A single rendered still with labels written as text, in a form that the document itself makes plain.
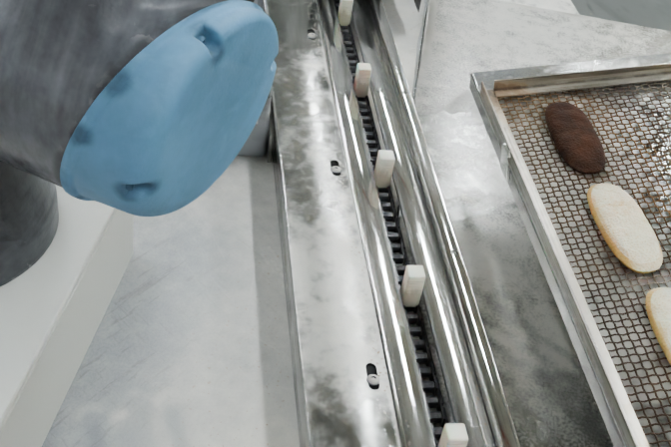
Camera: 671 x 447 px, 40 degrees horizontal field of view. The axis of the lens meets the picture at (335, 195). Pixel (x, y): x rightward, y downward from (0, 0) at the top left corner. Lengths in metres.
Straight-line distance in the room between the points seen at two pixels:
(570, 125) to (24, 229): 0.45
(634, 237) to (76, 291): 0.39
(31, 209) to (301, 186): 0.23
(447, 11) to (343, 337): 0.59
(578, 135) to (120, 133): 0.47
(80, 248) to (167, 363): 0.10
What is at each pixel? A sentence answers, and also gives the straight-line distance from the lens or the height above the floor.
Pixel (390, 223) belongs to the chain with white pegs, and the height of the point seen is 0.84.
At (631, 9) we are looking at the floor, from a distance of 3.31.
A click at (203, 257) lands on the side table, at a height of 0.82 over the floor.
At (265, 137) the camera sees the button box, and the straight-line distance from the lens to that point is 0.82.
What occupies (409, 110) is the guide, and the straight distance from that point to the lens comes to 0.85.
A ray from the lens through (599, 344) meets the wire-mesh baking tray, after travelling 0.63.
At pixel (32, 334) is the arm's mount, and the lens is 0.57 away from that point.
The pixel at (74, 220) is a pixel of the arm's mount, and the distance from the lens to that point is 0.65.
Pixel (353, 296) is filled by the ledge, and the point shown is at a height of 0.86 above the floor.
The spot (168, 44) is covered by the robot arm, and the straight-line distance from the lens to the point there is 0.41.
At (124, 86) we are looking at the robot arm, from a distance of 0.41.
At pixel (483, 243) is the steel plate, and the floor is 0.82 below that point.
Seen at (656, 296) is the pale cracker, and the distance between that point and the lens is 0.67.
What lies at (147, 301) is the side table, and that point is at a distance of 0.70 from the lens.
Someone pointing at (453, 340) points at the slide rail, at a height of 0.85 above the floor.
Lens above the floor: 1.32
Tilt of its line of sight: 38 degrees down
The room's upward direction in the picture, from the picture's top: 9 degrees clockwise
